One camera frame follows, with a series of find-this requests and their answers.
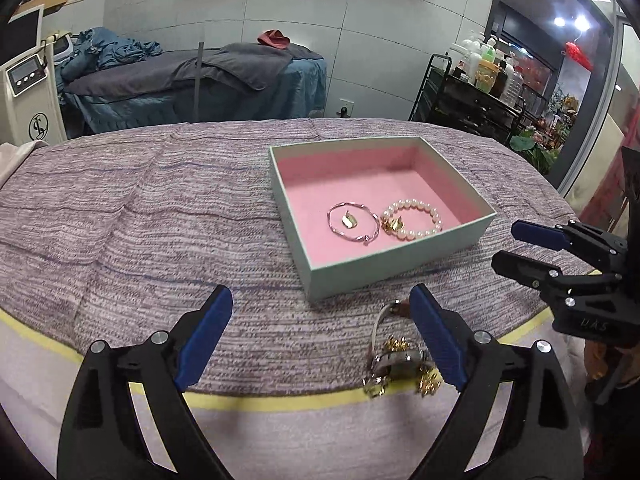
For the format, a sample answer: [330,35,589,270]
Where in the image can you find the pearl bracelet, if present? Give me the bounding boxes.
[381,199,444,241]

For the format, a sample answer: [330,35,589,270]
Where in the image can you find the blue massage bed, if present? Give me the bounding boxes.
[60,42,328,136]

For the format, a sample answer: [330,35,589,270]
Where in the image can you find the person's right hand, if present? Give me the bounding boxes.
[584,342,609,382]

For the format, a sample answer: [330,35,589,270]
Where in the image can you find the pale pink cloth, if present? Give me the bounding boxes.
[0,142,36,186]

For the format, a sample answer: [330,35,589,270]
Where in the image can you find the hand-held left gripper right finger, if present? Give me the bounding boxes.
[407,284,586,480]

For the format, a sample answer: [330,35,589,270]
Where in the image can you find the green leafy plant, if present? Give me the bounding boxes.
[510,130,558,176]

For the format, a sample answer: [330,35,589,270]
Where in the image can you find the grey towel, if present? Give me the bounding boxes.
[172,42,321,92]

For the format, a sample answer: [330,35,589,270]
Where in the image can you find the red hanging decoration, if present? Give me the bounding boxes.
[565,30,596,73]

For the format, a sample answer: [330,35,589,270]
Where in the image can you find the silver and gold charm bracelet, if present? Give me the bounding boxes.
[361,300,443,398]

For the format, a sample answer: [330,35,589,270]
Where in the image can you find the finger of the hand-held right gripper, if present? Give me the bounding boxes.
[511,220,628,266]
[491,251,623,311]

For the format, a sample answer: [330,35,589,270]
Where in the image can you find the potted flower arrangement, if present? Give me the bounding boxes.
[547,85,582,151]

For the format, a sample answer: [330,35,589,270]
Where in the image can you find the red cloth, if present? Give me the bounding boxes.
[257,30,292,50]

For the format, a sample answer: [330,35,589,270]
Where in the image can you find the group of cosmetic bottles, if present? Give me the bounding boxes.
[447,31,526,106]

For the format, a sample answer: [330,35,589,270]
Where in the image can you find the white monitor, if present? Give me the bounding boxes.
[7,5,46,61]

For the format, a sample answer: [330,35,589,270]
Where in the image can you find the mint box with pink lining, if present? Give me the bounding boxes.
[268,136,497,302]

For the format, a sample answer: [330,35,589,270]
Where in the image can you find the black trolley cart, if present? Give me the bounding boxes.
[409,52,548,148]

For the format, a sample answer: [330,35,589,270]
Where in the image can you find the white beauty machine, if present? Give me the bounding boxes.
[0,35,68,146]

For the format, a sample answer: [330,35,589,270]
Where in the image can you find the silver bangle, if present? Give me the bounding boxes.
[326,201,381,247]

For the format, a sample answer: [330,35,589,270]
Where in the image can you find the crumpled blue quilt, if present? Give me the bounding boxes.
[57,27,163,81]

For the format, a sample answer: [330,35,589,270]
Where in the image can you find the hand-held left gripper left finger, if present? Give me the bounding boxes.
[56,285,236,480]

